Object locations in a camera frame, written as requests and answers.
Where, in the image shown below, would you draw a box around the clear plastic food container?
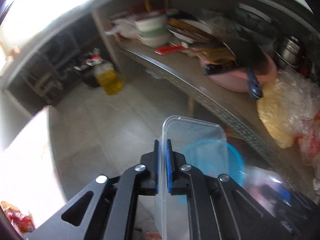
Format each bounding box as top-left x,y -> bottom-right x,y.
155,115 -> 229,239

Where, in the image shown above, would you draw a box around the blue plastic waste basket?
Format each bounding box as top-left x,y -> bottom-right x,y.
181,139 -> 245,186

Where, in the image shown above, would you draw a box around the red contents plastic bag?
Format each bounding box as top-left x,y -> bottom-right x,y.
296,113 -> 319,166

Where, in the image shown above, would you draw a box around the pink patterned tablecloth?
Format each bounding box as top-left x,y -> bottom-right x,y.
1,106 -> 67,228

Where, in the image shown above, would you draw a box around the yellow plastic bag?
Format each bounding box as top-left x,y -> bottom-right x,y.
257,79 -> 295,149

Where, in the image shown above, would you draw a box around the yellow cooking oil jug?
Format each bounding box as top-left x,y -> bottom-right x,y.
94,61 -> 124,95

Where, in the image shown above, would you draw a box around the black bucket under counter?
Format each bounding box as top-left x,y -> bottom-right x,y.
74,54 -> 100,88

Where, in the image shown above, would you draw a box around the steel thermos flask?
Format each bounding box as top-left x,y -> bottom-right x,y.
275,35 -> 301,68

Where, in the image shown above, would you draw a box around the white plastic bag on shelf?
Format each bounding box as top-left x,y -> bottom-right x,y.
105,18 -> 138,39

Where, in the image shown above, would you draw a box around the stacked white green bowls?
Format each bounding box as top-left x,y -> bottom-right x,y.
135,12 -> 172,48

